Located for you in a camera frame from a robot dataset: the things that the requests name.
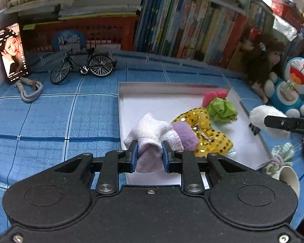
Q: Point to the pink white small towel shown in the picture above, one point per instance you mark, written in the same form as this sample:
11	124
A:
150	133

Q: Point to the stack of flat books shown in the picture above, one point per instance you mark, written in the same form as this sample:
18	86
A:
64	9

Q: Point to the white shallow cardboard tray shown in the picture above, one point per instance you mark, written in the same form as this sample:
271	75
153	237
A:
167	101

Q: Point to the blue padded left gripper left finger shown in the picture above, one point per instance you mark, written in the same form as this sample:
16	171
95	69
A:
111	165

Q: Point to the smartphone with lit screen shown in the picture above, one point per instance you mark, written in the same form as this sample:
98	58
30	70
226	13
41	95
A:
12	53

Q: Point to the green checkered scrunchie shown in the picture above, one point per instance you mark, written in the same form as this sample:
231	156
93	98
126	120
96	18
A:
282	155

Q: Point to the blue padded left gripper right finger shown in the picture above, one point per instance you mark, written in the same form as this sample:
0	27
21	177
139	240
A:
185	164

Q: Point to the miniature black bicycle model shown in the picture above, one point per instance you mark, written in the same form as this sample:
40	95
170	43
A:
98	64

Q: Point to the brown haired monkey doll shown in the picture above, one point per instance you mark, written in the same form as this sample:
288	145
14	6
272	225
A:
264	58

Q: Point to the white paper cup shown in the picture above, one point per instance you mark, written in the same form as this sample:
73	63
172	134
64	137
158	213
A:
288	175

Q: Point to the blue Doraemon plush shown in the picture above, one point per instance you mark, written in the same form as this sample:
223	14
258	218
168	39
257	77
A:
287	93

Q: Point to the purple plush monster toy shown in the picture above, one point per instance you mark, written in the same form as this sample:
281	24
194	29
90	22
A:
188	138

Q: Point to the row of upright books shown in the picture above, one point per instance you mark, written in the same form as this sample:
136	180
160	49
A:
205	30

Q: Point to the blue checkered tablecloth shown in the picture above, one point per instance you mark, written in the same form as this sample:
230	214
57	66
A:
81	113

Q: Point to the red plastic crate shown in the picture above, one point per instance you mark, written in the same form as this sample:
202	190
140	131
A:
80	33

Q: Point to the gold sequin bow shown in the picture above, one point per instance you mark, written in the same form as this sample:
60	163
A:
210	139

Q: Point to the black binder clip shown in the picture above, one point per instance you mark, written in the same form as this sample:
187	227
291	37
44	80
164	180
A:
255	130

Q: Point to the green and pink scrunchie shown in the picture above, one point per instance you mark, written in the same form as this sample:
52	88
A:
219	107

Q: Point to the white fluffy pom pom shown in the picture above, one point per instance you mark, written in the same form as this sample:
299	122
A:
257	116

